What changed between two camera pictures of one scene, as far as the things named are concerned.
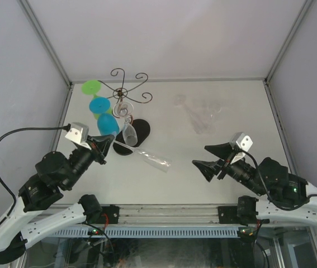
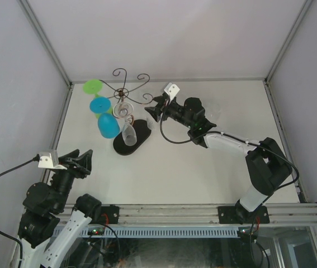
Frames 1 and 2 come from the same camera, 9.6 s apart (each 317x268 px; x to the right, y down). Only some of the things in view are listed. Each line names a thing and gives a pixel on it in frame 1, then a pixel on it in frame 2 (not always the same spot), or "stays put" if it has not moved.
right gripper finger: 224,150 -> 161,99
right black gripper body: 238,170 -> 173,110
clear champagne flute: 124,109 stays put
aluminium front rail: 157,214 stays put
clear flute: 158,163 -> 150,123
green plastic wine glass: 93,87 stays put
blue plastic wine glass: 107,123 stays put
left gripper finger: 103,142 -> 85,162
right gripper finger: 208,168 -> 155,111
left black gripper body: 94,154 -> 63,179
